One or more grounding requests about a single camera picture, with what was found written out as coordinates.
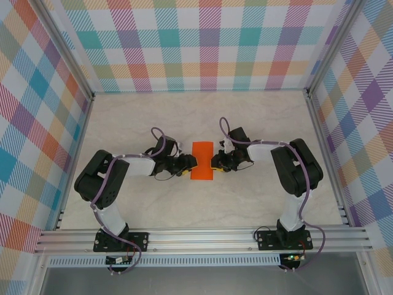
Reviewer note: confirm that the orange paper sheet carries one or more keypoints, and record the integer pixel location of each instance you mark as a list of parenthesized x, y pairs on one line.
[(202, 152)]

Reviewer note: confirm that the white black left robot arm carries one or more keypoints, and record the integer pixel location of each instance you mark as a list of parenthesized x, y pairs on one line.
[(98, 178)]

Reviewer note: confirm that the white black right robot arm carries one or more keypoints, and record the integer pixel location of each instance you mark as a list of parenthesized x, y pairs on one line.
[(301, 169)]

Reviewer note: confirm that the small left circuit board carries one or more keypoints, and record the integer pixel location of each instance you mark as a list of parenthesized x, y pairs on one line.
[(118, 260)]

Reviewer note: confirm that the small circuit board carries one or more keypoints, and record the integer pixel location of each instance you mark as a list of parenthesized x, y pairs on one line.
[(293, 257), (118, 260)]

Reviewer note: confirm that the small right circuit board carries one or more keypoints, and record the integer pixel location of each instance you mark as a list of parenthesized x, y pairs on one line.
[(293, 257)]

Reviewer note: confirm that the long aluminium mounting rail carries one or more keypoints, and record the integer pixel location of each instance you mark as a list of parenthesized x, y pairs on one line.
[(199, 239)]

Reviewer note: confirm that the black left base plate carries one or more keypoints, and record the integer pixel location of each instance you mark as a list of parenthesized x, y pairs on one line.
[(139, 241)]

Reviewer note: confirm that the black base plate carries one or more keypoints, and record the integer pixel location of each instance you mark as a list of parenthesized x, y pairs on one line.
[(139, 241), (265, 241)]

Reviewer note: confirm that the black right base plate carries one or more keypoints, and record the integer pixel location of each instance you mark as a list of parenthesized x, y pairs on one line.
[(265, 241)]

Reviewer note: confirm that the aluminium side rail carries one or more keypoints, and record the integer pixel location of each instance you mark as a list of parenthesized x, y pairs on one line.
[(328, 163), (75, 163)]

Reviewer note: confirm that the aluminium frame post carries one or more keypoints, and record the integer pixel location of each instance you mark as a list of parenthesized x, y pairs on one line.
[(64, 49), (334, 49)]

